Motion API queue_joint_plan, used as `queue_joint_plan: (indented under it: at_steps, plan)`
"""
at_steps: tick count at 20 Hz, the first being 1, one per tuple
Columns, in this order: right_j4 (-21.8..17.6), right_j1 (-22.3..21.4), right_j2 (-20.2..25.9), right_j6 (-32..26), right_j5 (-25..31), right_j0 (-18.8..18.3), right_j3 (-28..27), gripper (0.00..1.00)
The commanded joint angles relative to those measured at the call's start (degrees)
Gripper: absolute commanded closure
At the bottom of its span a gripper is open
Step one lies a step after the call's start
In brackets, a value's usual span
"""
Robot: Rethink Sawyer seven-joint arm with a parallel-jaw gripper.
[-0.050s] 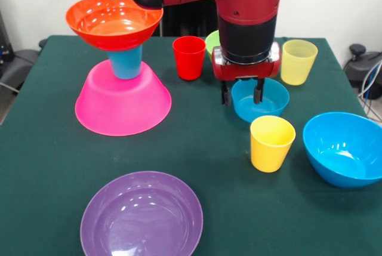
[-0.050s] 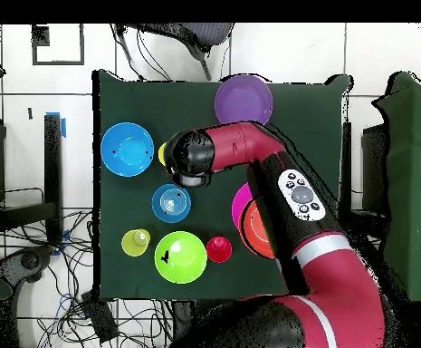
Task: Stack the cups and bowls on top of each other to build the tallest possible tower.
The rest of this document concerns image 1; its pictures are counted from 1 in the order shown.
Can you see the green plastic bowl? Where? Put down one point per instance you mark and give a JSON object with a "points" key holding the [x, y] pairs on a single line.
{"points": [[212, 44]]}

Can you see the dark green table cloth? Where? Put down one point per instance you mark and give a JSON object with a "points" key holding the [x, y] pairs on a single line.
{"points": [[209, 136]]}

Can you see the purple plastic bowl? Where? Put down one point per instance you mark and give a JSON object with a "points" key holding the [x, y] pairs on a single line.
{"points": [[140, 223]]}

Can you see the pink plastic bowl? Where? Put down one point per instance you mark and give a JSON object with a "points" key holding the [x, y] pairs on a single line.
{"points": [[125, 104]]}

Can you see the translucent yellow-green plastic cup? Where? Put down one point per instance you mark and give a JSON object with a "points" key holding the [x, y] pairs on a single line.
{"points": [[297, 68]]}

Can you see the red plastic cup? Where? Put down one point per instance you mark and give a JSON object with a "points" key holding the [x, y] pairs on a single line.
{"points": [[189, 62]]}

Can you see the black floor device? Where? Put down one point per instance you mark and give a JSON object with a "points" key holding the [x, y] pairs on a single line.
{"points": [[358, 68], [15, 65]]}

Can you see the blue plastic cup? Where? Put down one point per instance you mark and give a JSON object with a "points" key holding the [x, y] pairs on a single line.
{"points": [[126, 65]]}

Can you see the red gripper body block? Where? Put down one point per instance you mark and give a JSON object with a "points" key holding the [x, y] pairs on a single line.
{"points": [[247, 71]]}

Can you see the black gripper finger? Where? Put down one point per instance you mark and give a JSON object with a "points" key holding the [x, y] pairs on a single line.
{"points": [[226, 96], [258, 93]]}

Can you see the orange plastic bowl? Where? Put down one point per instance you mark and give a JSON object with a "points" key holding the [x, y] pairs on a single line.
{"points": [[113, 26]]}

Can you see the small dark blue bowl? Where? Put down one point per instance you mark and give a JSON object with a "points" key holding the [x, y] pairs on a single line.
{"points": [[271, 106]]}

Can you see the yellow plastic cup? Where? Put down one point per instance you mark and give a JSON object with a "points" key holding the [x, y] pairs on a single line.
{"points": [[268, 154]]}

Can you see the large light blue bowl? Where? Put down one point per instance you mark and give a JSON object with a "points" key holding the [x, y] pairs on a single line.
{"points": [[343, 154]]}

